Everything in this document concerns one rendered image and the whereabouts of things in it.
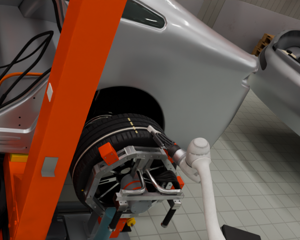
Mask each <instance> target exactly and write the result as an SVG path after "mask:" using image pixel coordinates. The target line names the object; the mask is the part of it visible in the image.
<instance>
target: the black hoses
mask: <svg viewBox="0 0 300 240"><path fill-rule="evenodd" d="M153 177H154V179H155V181H156V182H157V183H158V184H159V181H160V182H171V183H172V185H173V186H174V188H175V189H181V187H180V184H179V182H178V180H177V177H176V175H175V174H174V172H173V171H171V170H167V171H165V172H163V173H161V174H159V175H158V176H153Z"/></svg>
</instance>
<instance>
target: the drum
mask: <svg viewBox="0 0 300 240"><path fill-rule="evenodd" d="M120 183H121V186H120V188H121V190H137V189H140V188H141V183H140V180H139V179H133V178H132V176H131V175H130V174H127V175H126V176H124V177H123V178H122V180H121V182H120ZM144 192H148V190H147V188H146V189H145V191H144ZM127 203H128V206H129V207H130V210H131V212H133V213H135V214H139V213H143V212H145V211H147V210H148V209H149V208H150V207H151V204H152V202H151V200H127Z"/></svg>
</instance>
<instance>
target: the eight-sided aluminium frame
mask: <svg viewBox="0 0 300 240"><path fill-rule="evenodd" d="M117 155H118V157H119V160H118V161H116V162H115V163H113V164H111V165H109V166H108V165H107V163H106V162H105V161H104V160H103V161H101V162H100V163H97V164H96V165H95V166H93V169H92V172H91V174H90V177H89V180H88V182H87V185H86V188H85V190H84V193H83V197H84V199H85V202H86V203H87V205H89V206H90V207H91V208H92V209H93V210H94V211H95V212H96V213H97V214H98V215H99V216H100V218H102V217H103V215H104V213H105V210H106V209H107V208H108V207H103V206H102V204H101V203H100V202H99V201H98V200H97V199H96V198H95V197H94V194H95V192H96V189H97V187H98V185H99V182H100V179H101V177H102V176H103V175H104V174H106V173H107V172H109V171H111V170H113V169H114V168H116V167H118V166H119V165H121V164H123V163H125V162H127V161H128V160H130V159H133V158H134V159H141V158H145V159H157V160H162V162H163V163H164V165H165V167H166V168H167V170H171V171H173V172H174V174H175V175H176V177H177V176H178V174H177V172H176V170H175V168H174V167H173V165H172V163H171V162H170V161H169V160H168V156H167V154H166V152H165V151H164V150H163V148H162V149H160V148H159V147H157V148H155V147H139V146H127V147H125V148H124V149H122V150H120V151H118V152H117ZM160 186H161V187H162V188H165V189H171V187H172V183H171V182H162V183H161V184H160ZM162 201H164V200H151V202H152V204H151V207H150V208H152V207H153V206H155V205H157V204H159V203H161V202H162ZM150 208H149V209H150ZM140 214H141V213H139V214H135V213H133V212H131V210H130V207H127V209H126V211H123V213H122V215H121V217H120V218H135V217H137V216H139V215H140Z"/></svg>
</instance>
